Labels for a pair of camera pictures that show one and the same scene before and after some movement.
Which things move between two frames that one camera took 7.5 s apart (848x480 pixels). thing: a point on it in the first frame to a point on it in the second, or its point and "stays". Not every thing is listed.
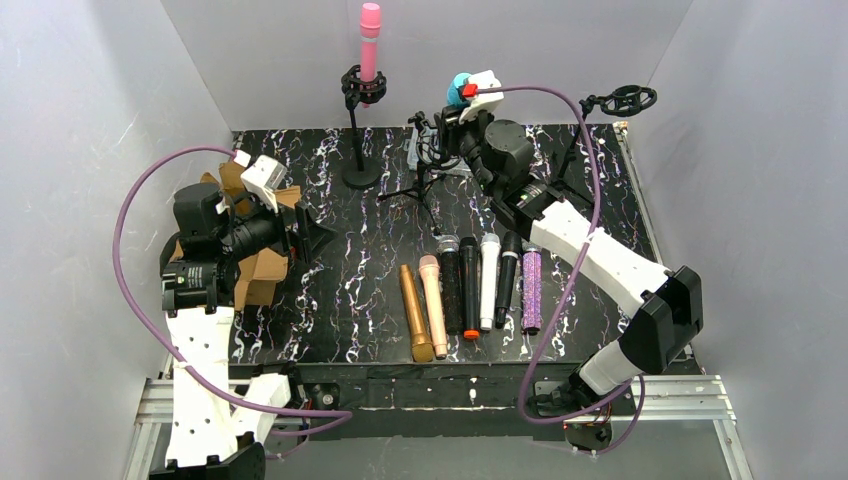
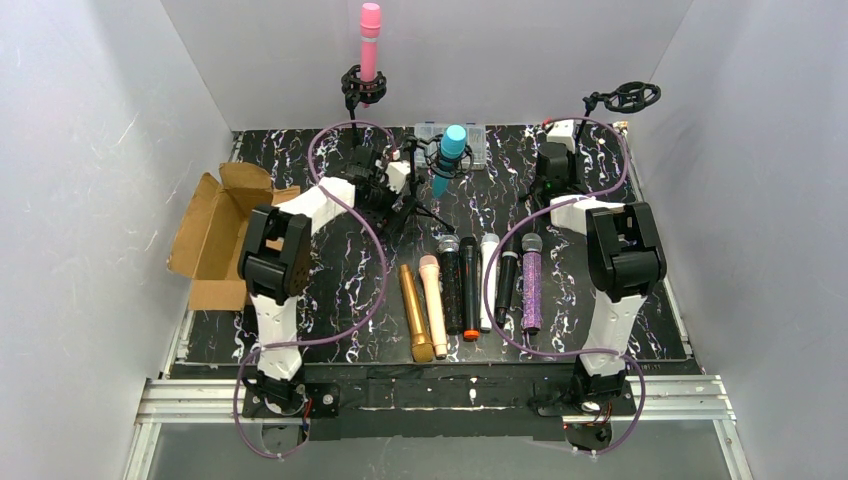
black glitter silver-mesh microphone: [452, 299] stays
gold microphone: [422, 346] stays
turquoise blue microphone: [454, 97] to [452, 148]
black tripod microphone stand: [619, 101] stays
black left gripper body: [294, 231] to [382, 201]
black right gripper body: [448, 129] to [553, 164]
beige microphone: [429, 266] stays
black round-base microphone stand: [355, 92] stays
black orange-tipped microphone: [469, 253] stays
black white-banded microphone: [511, 250] stays
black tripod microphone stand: [425, 157] to [411, 143]
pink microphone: [370, 23] stays
